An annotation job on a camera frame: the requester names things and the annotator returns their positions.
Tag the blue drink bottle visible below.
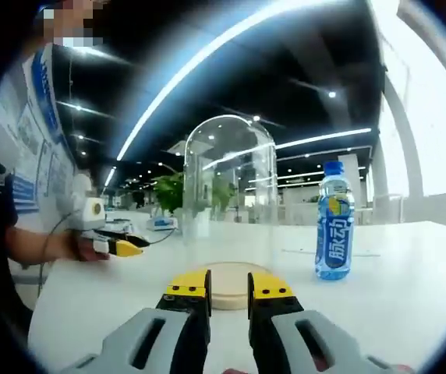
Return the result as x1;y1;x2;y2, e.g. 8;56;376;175
314;161;356;282

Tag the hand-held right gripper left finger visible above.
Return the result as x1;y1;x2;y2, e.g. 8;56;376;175
65;268;212;374

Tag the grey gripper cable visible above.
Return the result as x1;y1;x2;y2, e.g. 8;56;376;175
37;211;83;292

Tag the green potted plant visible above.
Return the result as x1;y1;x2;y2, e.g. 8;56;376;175
151;172;186;216
210;180;236;216

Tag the curved ceiling light strip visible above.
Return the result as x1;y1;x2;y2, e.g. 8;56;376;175
115;0;369;161

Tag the person's left hand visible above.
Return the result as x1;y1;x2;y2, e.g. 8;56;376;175
69;230;112;262

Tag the white blue desktop device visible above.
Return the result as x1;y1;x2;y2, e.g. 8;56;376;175
146;215;180;231

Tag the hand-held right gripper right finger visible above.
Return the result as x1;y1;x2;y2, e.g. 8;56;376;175
246;271;408;374

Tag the white blue information board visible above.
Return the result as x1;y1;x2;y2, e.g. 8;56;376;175
0;42;80;235

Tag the round wooden base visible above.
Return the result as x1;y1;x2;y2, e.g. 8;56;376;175
197;261;275;312

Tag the clear glass dome cover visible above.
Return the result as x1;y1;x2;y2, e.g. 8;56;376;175
182;114;279;274

